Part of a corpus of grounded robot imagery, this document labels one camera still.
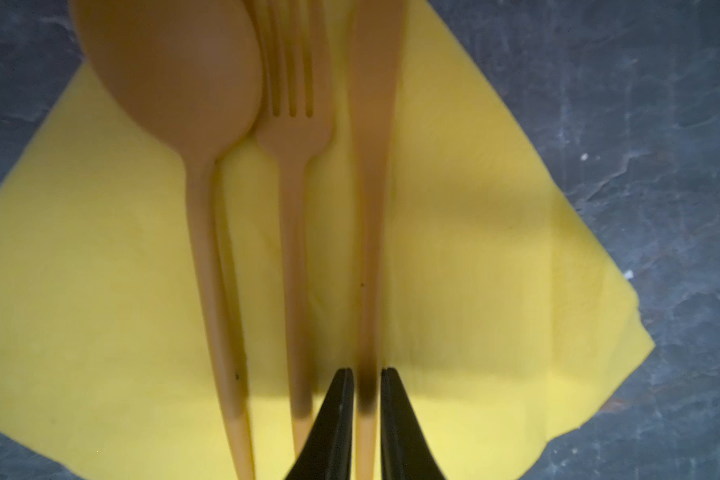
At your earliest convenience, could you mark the orange plastic spoon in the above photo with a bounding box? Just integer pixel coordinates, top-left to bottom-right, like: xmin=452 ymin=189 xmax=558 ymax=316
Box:
xmin=69 ymin=1 xmax=263 ymax=479

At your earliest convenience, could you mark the orange plastic fork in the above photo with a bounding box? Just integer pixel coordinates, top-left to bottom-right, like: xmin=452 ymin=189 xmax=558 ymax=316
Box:
xmin=246 ymin=1 xmax=334 ymax=453

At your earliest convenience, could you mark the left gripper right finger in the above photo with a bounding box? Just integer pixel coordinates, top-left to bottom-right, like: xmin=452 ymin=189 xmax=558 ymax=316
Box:
xmin=380 ymin=367 xmax=445 ymax=480

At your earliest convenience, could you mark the orange plastic knife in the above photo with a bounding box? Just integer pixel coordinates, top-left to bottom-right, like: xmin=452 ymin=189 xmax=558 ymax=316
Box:
xmin=348 ymin=1 xmax=407 ymax=479

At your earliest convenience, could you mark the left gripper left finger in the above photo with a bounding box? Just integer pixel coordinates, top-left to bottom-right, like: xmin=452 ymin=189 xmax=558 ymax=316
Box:
xmin=285 ymin=368 xmax=354 ymax=480

